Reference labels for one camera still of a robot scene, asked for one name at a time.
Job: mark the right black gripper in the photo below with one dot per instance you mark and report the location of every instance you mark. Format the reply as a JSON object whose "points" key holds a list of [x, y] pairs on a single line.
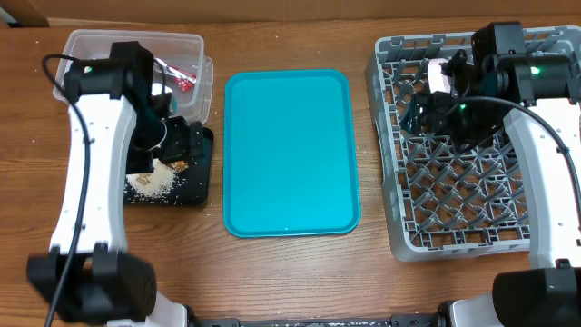
{"points": [[420, 112]]}

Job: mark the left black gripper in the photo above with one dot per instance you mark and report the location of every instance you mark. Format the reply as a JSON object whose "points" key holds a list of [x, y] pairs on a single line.
{"points": [[182, 148]]}

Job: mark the brown food scrap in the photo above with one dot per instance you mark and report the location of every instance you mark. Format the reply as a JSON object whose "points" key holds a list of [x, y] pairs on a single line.
{"points": [[179, 166]]}

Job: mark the red silver wrapper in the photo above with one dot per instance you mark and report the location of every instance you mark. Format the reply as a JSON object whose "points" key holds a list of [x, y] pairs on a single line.
{"points": [[184, 80]]}

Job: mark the white tissue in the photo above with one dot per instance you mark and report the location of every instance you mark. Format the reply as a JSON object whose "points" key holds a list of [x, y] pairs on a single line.
{"points": [[158, 89]]}

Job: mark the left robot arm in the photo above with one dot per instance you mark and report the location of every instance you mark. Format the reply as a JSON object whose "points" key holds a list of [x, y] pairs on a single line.
{"points": [[118, 126]]}

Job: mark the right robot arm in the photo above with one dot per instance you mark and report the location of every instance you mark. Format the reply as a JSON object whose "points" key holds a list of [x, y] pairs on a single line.
{"points": [[536, 101]]}

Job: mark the grey dishwasher rack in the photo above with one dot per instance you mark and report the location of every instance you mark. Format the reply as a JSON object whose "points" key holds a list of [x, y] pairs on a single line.
{"points": [[442, 204]]}

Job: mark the black tray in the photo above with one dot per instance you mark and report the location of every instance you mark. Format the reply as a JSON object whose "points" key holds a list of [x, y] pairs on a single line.
{"points": [[191, 187]]}

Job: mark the spilled rice pile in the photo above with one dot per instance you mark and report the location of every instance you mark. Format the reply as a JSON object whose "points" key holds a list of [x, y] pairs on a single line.
{"points": [[154, 185]]}

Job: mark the clear plastic bin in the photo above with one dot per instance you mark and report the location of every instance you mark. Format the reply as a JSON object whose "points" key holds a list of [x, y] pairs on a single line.
{"points": [[184, 51]]}

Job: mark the teal plastic tray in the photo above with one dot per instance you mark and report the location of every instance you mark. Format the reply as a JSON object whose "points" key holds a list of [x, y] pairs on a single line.
{"points": [[289, 154]]}

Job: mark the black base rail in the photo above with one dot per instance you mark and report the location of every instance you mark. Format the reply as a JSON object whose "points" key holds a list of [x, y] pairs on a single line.
{"points": [[397, 320]]}

